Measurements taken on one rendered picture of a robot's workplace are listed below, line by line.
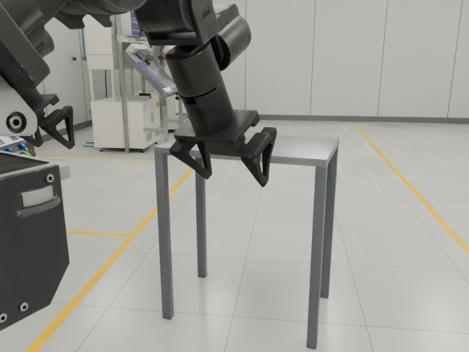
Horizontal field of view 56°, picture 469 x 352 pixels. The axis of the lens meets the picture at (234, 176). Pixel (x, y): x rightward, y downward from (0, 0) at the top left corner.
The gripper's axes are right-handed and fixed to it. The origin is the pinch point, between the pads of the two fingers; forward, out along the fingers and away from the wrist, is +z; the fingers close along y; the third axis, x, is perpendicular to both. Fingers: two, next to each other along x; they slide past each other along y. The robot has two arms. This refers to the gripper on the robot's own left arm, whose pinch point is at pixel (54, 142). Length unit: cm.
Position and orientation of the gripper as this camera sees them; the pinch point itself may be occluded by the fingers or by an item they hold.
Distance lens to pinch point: 93.4
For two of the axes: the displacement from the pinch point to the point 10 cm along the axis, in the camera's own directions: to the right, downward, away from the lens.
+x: -4.3, 6.6, -6.2
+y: -8.6, -0.8, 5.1
